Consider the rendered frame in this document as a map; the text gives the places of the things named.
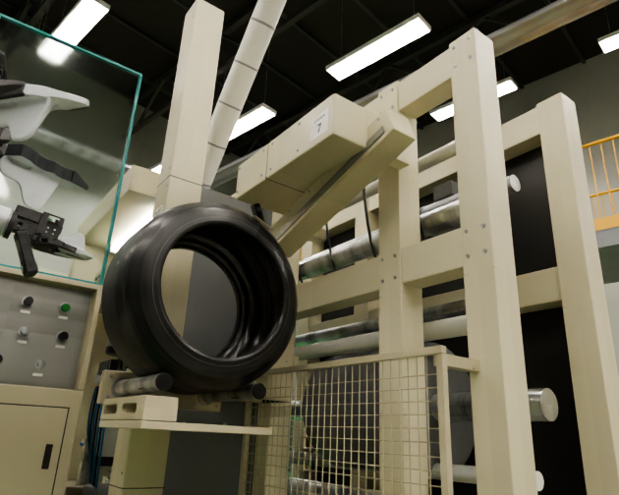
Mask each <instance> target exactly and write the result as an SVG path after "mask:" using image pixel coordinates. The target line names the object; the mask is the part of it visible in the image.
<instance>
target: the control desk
mask: <svg viewBox="0 0 619 495"><path fill-rule="evenodd" d="M102 288H103V286H101V285H96V284H91V283H87V282H82V281H76V280H71V279H66V278H61V277H56V276H51V275H46V274H40V273H37V274H36V275H35V276H33V277H28V278H25V277H24V275H23V273H22V270H21V269H16V268H10V267H5V266H0V495H64V494H65V489H66V483H67V478H68V473H69V468H70V462H71V457H72V453H73V447H74V442H75V437H76V431H77V426H78V421H79V416H80V410H81V405H82V400H83V394H84V386H85V381H86V376H87V371H88V365H89V360H90V355H91V350H92V344H93V339H94V334H95V328H96V323H97V318H98V312H99V308H100V303H101V297H102Z"/></svg>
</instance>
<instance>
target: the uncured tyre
mask: <svg viewBox="0 0 619 495"><path fill-rule="evenodd" d="M171 249H186V250H191V251H195V252H197V253H200V254H202V255H204V256H206V257H207V258H209V259H210V260H212V261H213V262H214V263H216V264H217V265H218V266H219V267H220V268H221V270H222V271H223V272H224V273H225V275H226V276H227V278H228V279H229V281H230V283H231V285H232V288H233V290H234V294H235V298H236V304H237V318H236V324H235V327H234V331H233V333H232V335H231V338H230V339H229V341H228V343H227V344H226V346H225V347H224V348H223V349H222V350H221V351H220V352H219V353H218V354H217V355H216V356H215V357H213V356H210V355H207V354H205V353H202V352H201V351H199V350H197V349H195V348H194V347H192V346H191V345H190V344H189V343H187V342H186V341H185V340H184V339H183V338H182V337H181V336H180V334H179V333H178V332H177V331H176V329H175V328H174V326H173V325H172V323H171V321H170V319H169V317H168V315H167V313H166V310H165V307H164V304H163V299H162V294H161V276H162V270H163V266H164V263H165V260H166V257H167V255H168V253H169V251H170V250H171ZM119 258H121V259H120V261H119V264H118V266H116V263H117V260H118V259H119ZM115 266H116V267H115ZM101 309H102V318H103V323H104V327H105V331H106V334H107V336H108V339H109V341H110V343H111V345H112V347H113V349H114V351H115V352H116V354H117V355H118V357H119V358H120V360H121V361H122V362H123V363H124V364H125V366H126V367H127V368H128V369H129V370H130V371H131V372H133V373H134V374H135V375H136V376H137V377H142V376H147V375H152V374H157V373H163V372H166V373H169V374H170V375H171V376H172V378H173V384H172V386H171V388H170V389H168V390H166V391H167V392H170V393H175V394H182V395H196V394H207V393H218V392H226V391H231V390H235V389H238V388H241V387H244V386H246V385H248V384H250V383H252V382H254V381H255V380H257V378H259V377H260V376H261V375H263V374H264V373H265V372H266V371H268V370H269V369H270V368H271V367H272V366H273V365H274V364H275V363H276V362H277V360H278V359H280V358H281V356H282V355H283V353H284V352H285V350H286V348H287V346H288V344H289V342H290V340H291V337H292V335H293V331H294V328H295V324H296V319H297V311H298V295H297V286H296V281H295V277H294V273H293V270H292V267H291V265H290V262H289V260H288V258H287V256H286V254H285V252H284V250H283V248H281V246H280V245H279V243H278V242H277V240H276V239H275V238H274V237H273V235H272V234H271V233H270V232H269V231H268V230H267V229H266V228H265V227H264V226H263V225H262V224H260V223H259V222H258V221H257V220H255V219H254V218H253V217H251V216H250V215H249V214H247V213H246V212H244V211H242V210H240V209H237V208H235V207H232V206H229V205H226V204H221V203H216V202H194V203H187V204H182V205H178V206H175V207H172V209H170V210H168V211H166V212H164V213H160V214H158V215H157V216H155V217H154V218H152V219H151V220H150V221H149V222H147V223H146V224H145V225H144V226H143V227H141V228H140V229H139V230H138V231H136V232H135V233H134V234H133V235H132V236H130V237H129V238H128V239H127V240H126V241H125V242H124V243H123V244H122V245H121V247H120V248H119V249H118V251H117V252H116V254H115V255H114V257H113V259H112V260H111V262H110V265H109V267H108V269H107V272H106V275H105V278H104V282H103V288H102V297H101Z"/></svg>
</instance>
